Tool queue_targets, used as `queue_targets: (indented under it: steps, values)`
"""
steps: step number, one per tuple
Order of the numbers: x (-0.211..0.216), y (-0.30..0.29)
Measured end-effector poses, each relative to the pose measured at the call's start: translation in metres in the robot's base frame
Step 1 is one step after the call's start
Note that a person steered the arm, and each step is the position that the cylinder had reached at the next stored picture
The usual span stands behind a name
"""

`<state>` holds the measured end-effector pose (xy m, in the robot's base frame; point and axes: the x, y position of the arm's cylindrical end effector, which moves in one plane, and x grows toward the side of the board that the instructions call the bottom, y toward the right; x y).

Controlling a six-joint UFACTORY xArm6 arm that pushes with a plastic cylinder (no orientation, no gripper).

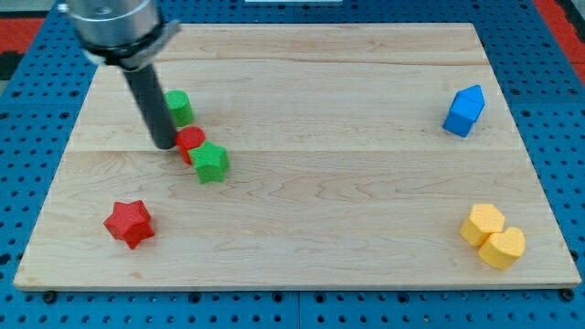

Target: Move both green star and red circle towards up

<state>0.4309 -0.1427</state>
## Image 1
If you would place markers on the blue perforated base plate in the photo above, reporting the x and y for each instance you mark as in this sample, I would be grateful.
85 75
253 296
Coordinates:
541 87

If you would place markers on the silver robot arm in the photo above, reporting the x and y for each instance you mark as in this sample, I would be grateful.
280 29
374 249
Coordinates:
127 34

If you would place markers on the wooden board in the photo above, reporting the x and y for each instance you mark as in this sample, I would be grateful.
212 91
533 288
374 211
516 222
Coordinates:
341 177

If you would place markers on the green star block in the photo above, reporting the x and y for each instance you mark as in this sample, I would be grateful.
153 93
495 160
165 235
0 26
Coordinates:
210 162

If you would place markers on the red star block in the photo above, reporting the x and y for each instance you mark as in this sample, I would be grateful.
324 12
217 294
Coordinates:
130 222

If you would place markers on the yellow heart block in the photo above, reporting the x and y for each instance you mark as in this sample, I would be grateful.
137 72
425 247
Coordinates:
503 249

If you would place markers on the red cylinder block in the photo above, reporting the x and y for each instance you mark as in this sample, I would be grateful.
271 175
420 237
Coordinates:
187 139

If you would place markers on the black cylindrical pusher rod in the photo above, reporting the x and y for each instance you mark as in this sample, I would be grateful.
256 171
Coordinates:
148 94

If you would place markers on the green cylinder block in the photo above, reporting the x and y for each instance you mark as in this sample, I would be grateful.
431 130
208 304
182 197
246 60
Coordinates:
179 105

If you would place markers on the blue pentagon house block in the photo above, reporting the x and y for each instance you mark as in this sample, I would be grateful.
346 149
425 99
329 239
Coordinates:
466 108

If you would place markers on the yellow hexagon block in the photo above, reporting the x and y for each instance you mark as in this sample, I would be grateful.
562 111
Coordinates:
482 221

